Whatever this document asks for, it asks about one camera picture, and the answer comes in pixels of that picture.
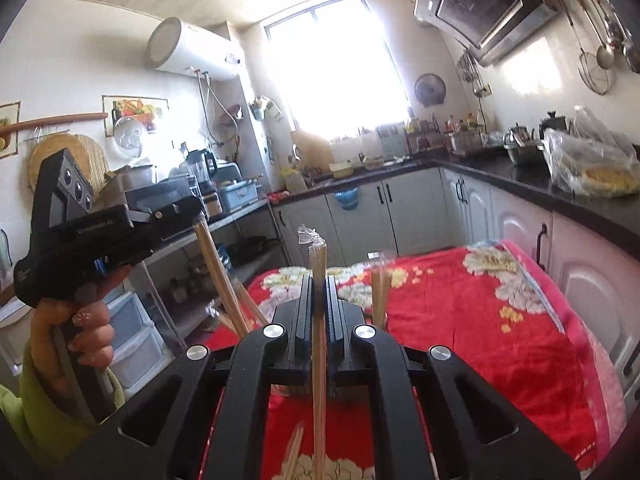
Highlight beige cutting board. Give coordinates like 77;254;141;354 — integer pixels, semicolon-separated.
292;130;331;173

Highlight blue plastic bag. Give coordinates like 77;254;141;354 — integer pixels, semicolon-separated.
332;187;361;211

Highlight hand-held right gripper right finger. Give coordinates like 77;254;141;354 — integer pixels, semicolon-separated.
326;276;581;480

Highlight round wall fan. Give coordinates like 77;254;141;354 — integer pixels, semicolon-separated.
414;72;447;108

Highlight black countertop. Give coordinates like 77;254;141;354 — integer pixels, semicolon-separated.
270;145;640;261

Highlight seasoning rack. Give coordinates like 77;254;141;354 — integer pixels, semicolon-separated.
405;117;446;153

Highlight red floral blanket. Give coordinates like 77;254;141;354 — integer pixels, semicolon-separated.
202;240;626;480

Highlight grey metal shelf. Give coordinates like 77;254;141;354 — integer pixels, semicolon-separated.
125;195;281;341

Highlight small white fan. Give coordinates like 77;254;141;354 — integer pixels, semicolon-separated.
112;116;150;153

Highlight steel kettle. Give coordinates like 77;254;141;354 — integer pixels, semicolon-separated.
502;122;533;148

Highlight clear plastic bag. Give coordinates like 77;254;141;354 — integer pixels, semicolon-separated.
542;105;640;198

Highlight blue grey box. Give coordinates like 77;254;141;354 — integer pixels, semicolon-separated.
217;182;263;211

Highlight steel skimmer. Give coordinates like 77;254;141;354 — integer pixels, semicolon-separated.
555;0;613;96

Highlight white water heater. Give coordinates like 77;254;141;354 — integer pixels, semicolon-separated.
145;16;246;81

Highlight pile of chopsticks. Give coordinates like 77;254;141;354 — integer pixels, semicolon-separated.
280;422;306;480

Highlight wooden rolling pin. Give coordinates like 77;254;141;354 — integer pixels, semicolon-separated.
0;112;108;136

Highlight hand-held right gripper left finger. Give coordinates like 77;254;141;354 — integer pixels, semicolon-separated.
65;274;316;480

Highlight round bamboo board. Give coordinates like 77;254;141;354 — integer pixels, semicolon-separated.
29;132;108;196

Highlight steel basin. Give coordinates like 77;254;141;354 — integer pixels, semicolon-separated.
502;142;546;166

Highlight steel ladle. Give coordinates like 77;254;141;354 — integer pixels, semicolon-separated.
567;0;616;68
585;0;640;73

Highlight hanging utensil rack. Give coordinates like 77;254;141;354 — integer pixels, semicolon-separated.
457;50;493;98

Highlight white plastic drawers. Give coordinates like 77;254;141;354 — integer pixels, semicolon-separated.
102;290;166;391

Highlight person's left forearm green sleeve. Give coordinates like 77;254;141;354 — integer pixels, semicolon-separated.
0;345;126;473

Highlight bright kitchen window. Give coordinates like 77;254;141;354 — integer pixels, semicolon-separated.
262;0;416;141

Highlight white kitchen cabinets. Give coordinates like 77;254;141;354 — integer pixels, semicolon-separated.
272;165;640;391

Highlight blender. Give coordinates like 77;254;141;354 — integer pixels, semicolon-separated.
182;147;218;193

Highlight fruit wall poster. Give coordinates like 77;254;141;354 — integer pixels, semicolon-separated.
102;95;168;136

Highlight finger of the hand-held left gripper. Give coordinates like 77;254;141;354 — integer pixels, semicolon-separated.
127;195;206;253

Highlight black range hood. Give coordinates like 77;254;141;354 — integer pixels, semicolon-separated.
414;0;558;67

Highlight person's left hand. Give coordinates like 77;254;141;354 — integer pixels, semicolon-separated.
30;260;132;421

